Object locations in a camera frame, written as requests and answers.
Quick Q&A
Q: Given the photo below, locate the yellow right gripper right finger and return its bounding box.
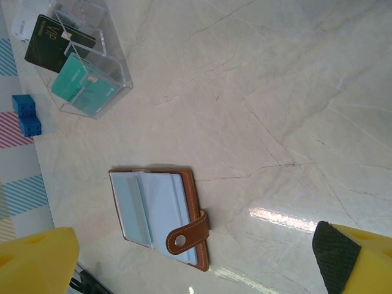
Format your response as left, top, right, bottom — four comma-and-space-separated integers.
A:
311, 220, 392, 294

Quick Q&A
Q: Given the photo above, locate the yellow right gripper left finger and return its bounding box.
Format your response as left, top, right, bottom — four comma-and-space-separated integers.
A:
0, 226, 80, 294

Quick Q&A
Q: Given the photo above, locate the brown leather card holder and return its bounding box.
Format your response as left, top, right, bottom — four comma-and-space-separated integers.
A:
108, 167, 211, 273

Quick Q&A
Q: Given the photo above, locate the teal card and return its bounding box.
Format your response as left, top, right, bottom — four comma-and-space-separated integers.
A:
51, 52, 116, 117

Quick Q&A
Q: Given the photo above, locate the black VIP card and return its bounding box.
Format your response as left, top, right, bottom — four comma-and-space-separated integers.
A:
24, 14, 96, 74

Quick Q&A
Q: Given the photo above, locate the silver numbered card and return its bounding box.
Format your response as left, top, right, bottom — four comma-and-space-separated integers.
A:
11, 12, 38, 42

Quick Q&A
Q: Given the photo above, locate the blue toy block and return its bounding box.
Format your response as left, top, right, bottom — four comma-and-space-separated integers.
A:
12, 94, 42, 138

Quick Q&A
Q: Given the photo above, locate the teal box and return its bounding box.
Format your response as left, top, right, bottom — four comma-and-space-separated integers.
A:
18, 0, 134, 119

